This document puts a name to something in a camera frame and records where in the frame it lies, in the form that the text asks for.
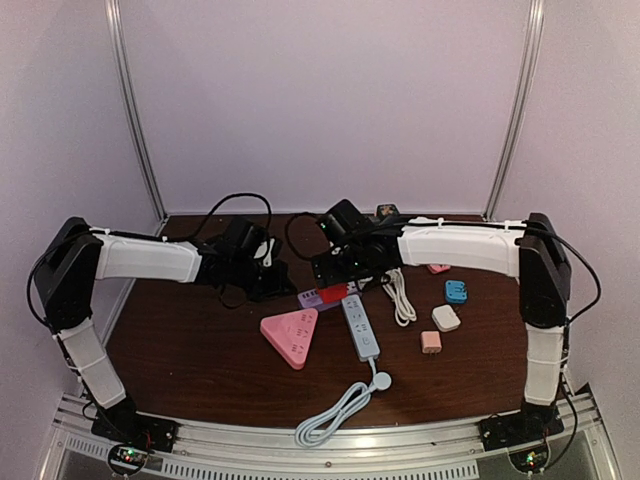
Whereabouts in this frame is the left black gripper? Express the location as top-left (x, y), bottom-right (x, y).
top-left (229, 256), bottom-right (297, 304)

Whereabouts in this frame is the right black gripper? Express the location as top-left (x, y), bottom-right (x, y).
top-left (312, 246), bottom-right (375, 290)

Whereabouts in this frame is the dark green cube adapter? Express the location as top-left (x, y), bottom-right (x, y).
top-left (376, 203), bottom-right (400, 218)

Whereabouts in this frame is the red cube socket adapter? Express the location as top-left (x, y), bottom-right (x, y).
top-left (318, 284), bottom-right (348, 304)

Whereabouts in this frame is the purple power strip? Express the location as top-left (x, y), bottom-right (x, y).
top-left (297, 282), bottom-right (361, 312)

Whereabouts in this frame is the pink plug adapter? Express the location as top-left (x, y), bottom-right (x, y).
top-left (427, 264), bottom-right (451, 274)

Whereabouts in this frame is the light blue power strip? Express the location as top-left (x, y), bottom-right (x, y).
top-left (341, 294), bottom-right (380, 362)

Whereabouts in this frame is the blue plug adapter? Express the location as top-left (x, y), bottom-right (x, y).
top-left (444, 280), bottom-right (468, 305)

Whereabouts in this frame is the white cube plug adapter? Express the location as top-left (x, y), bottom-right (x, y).
top-left (431, 304), bottom-right (461, 332)

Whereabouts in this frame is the light pink usb charger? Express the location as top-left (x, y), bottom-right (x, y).
top-left (420, 331), bottom-right (442, 355)

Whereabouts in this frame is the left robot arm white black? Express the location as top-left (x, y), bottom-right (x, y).
top-left (27, 216), bottom-right (297, 444)

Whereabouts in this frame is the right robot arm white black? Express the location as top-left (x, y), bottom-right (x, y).
top-left (310, 199), bottom-right (579, 442)

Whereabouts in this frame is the pink triangular power strip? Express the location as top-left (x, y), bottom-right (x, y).
top-left (260, 308), bottom-right (319, 370)

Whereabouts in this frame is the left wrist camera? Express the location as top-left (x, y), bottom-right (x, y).
top-left (254, 236), bottom-right (282, 268)

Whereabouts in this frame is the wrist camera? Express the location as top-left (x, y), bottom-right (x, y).
top-left (316, 199), bottom-right (373, 243)
top-left (254, 236), bottom-right (282, 268)

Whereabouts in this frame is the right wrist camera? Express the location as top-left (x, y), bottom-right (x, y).
top-left (316, 199), bottom-right (373, 243)

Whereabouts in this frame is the white cable of orange strip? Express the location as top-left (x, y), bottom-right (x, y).
top-left (380, 267), bottom-right (418, 328)

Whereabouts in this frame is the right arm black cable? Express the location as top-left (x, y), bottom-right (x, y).
top-left (284, 212), bottom-right (331, 266)

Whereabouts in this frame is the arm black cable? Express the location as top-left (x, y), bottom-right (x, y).
top-left (192, 193), bottom-right (274, 246)
top-left (284, 212), bottom-right (331, 266)

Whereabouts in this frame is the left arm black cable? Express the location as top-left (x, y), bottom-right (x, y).
top-left (192, 193), bottom-right (274, 246)

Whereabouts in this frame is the light blue coiled cable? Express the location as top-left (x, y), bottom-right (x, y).
top-left (294, 358), bottom-right (393, 448)

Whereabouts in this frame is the front aluminium rail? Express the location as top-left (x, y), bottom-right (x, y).
top-left (49, 394), bottom-right (609, 480)

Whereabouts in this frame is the left aluminium frame post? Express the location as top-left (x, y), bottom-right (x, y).
top-left (104, 0), bottom-right (168, 222)

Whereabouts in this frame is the aluminium frame post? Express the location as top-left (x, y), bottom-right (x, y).
top-left (483, 0), bottom-right (546, 220)
top-left (104, 0), bottom-right (168, 222)

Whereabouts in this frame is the right aluminium frame post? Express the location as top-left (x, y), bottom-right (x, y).
top-left (483, 0), bottom-right (546, 220)

